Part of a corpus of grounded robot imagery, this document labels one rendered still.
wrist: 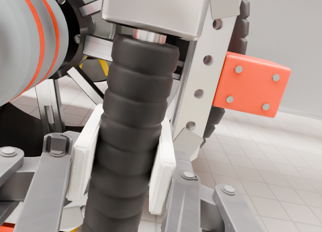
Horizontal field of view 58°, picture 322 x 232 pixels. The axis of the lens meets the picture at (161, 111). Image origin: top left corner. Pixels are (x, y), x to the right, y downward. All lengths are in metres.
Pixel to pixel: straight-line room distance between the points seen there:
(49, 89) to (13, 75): 0.23
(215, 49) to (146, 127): 0.24
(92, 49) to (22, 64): 0.20
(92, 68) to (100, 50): 0.40
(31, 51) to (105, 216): 0.17
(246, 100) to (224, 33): 0.09
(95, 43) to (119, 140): 0.33
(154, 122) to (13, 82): 0.17
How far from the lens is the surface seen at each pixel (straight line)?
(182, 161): 0.16
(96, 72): 0.88
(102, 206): 0.18
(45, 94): 0.51
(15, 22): 0.29
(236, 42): 0.47
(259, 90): 0.40
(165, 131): 0.17
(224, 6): 0.37
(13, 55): 0.27
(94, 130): 0.16
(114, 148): 0.16
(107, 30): 0.81
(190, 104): 0.38
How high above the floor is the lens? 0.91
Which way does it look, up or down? 17 degrees down
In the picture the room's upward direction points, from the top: 13 degrees clockwise
